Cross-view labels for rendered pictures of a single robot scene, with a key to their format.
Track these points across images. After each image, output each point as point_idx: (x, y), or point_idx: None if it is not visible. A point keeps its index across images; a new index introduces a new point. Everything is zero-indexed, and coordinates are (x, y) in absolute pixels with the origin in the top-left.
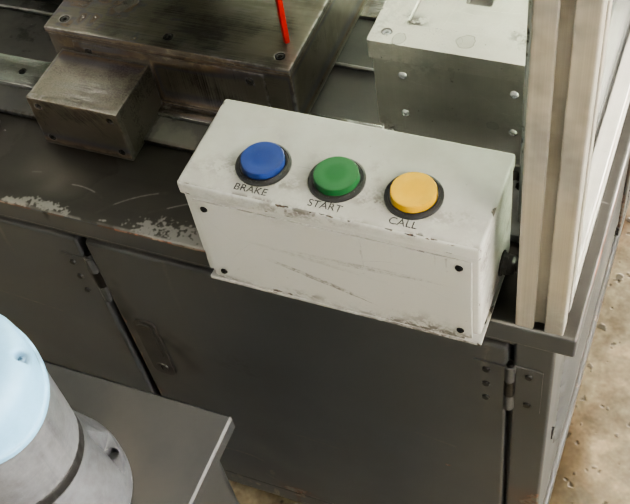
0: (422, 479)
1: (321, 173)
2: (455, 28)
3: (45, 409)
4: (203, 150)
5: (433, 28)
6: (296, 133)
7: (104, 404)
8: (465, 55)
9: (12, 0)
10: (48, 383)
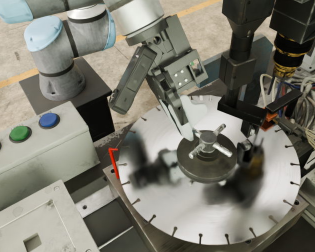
0: None
1: (23, 128)
2: (30, 215)
3: (29, 49)
4: (73, 110)
5: (37, 205)
6: (49, 135)
7: (74, 102)
8: (12, 205)
9: None
10: (33, 50)
